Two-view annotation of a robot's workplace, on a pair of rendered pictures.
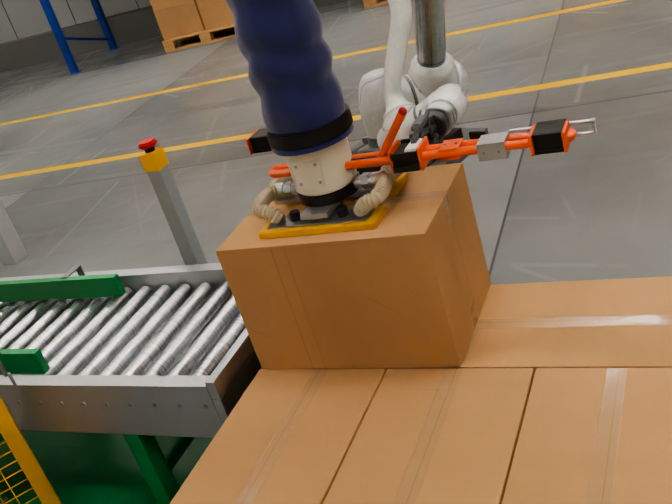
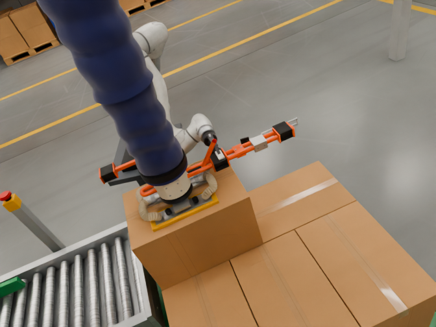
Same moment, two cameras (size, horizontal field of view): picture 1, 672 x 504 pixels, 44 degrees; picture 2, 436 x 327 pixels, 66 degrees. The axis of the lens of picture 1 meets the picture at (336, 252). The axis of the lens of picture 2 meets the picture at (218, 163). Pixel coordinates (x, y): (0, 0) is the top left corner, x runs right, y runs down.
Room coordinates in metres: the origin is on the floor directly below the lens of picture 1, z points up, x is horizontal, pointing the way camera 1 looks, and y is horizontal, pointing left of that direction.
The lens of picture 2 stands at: (0.95, 0.48, 2.13)
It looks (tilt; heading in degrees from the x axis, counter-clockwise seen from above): 41 degrees down; 324
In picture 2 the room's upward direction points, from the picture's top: 19 degrees counter-clockwise
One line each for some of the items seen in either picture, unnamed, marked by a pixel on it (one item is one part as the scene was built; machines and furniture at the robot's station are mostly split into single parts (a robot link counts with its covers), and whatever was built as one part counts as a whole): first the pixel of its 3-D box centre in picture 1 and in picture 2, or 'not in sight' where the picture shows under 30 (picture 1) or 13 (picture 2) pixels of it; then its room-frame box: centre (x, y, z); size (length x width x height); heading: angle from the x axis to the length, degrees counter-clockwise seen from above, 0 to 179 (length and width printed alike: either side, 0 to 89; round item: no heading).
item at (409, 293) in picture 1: (359, 268); (193, 218); (2.09, -0.05, 0.75); 0.60 x 0.40 x 0.40; 61
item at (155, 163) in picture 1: (197, 266); (56, 246); (3.00, 0.54, 0.50); 0.07 x 0.07 x 1.00; 61
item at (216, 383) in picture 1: (264, 318); (141, 263); (2.28, 0.28, 0.58); 0.70 x 0.03 x 0.06; 151
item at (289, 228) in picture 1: (319, 217); (182, 207); (2.01, 0.01, 0.97); 0.34 x 0.10 x 0.05; 61
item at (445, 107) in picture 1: (438, 118); (207, 134); (2.16, -0.38, 1.07); 0.09 x 0.06 x 0.09; 61
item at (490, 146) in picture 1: (494, 146); (258, 143); (1.86, -0.44, 1.07); 0.07 x 0.07 x 0.04; 61
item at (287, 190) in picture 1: (328, 187); (175, 189); (2.09, -0.03, 1.01); 0.34 x 0.25 x 0.06; 61
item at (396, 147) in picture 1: (410, 154); (218, 159); (1.97, -0.25, 1.08); 0.10 x 0.08 x 0.06; 151
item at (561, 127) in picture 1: (549, 138); (283, 132); (1.79, -0.55, 1.08); 0.08 x 0.07 x 0.05; 61
